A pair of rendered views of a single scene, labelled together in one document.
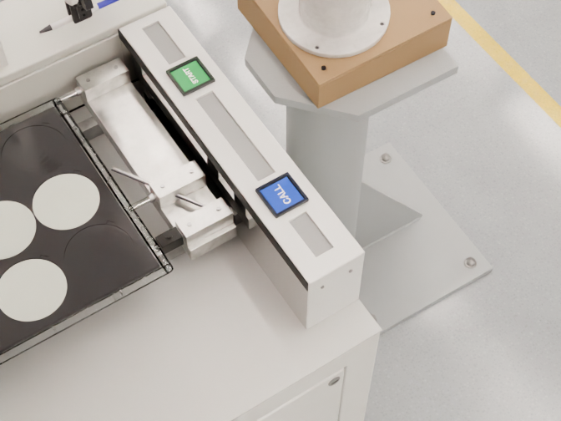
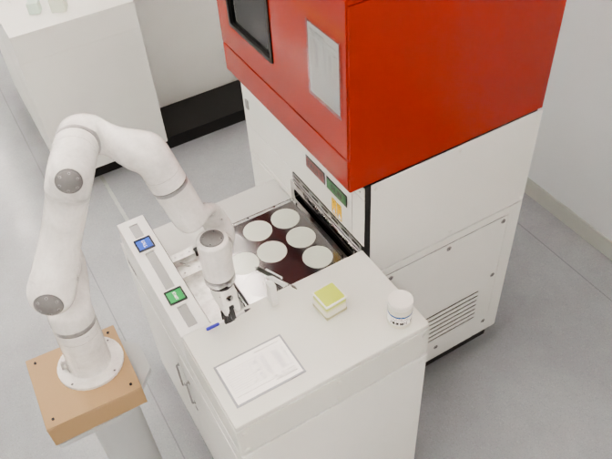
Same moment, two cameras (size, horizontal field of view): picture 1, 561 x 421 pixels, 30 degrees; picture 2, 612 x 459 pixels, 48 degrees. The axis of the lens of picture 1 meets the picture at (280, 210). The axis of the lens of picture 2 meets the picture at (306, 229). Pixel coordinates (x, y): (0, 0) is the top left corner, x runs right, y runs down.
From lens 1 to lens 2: 2.47 m
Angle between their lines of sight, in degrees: 78
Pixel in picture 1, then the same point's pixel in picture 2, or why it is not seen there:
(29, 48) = (257, 310)
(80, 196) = (237, 265)
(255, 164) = (153, 259)
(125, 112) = (215, 311)
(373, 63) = not seen: hidden behind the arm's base
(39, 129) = (257, 294)
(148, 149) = (206, 293)
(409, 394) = not seen: hidden behind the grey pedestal
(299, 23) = (112, 352)
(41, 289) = (253, 230)
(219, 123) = (166, 276)
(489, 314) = not seen: outside the picture
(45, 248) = (252, 244)
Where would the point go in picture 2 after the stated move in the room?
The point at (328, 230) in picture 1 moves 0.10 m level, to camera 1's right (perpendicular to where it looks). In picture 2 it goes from (128, 231) to (99, 232)
